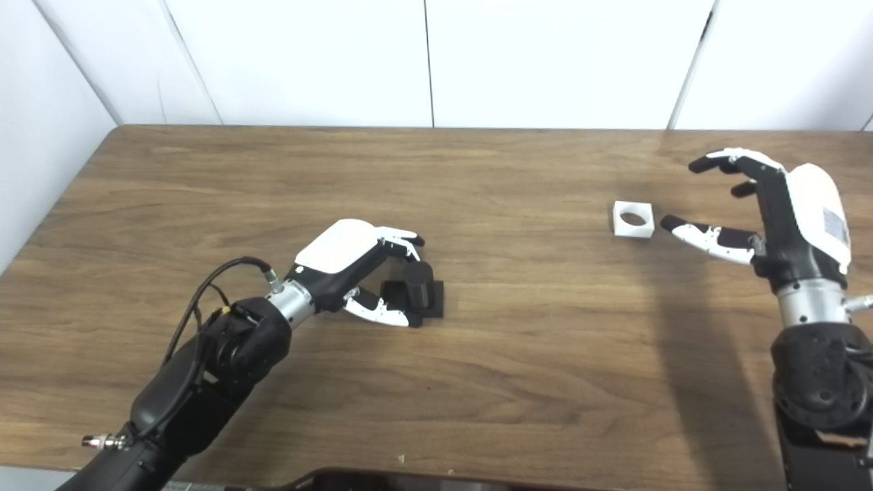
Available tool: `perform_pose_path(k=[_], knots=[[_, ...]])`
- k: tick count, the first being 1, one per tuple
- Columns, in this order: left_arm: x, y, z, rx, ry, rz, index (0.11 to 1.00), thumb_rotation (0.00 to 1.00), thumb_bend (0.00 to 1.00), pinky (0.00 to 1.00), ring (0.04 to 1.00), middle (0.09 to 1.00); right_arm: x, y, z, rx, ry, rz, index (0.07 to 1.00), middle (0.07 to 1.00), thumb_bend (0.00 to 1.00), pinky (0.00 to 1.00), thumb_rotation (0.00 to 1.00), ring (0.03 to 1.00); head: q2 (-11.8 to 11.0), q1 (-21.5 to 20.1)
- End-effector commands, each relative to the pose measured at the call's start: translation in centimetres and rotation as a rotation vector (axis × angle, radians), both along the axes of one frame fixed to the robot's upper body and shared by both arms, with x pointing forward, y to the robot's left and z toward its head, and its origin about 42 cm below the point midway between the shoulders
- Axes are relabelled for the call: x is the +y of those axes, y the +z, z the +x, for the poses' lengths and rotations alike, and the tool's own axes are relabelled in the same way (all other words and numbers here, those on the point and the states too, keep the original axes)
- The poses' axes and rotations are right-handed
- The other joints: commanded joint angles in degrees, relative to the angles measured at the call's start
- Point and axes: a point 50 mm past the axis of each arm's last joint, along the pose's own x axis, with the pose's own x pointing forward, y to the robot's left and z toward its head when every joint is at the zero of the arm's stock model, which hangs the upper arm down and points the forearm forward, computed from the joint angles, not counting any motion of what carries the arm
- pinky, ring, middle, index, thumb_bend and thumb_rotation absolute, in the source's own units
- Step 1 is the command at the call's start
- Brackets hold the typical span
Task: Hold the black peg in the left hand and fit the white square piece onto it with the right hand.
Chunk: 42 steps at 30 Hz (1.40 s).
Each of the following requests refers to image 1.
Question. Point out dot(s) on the white and black right hand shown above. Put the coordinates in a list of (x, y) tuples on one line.
[(811, 218)]

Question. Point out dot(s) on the white and black left hand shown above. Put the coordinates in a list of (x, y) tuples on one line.
[(334, 249)]

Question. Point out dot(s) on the black peg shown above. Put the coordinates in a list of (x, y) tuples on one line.
[(419, 286)]

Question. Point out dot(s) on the white square piece with hole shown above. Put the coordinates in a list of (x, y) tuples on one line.
[(622, 228)]

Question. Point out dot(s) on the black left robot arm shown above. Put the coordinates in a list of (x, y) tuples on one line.
[(204, 382)]

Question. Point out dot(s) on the dark robot torso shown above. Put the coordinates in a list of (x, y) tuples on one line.
[(443, 481)]

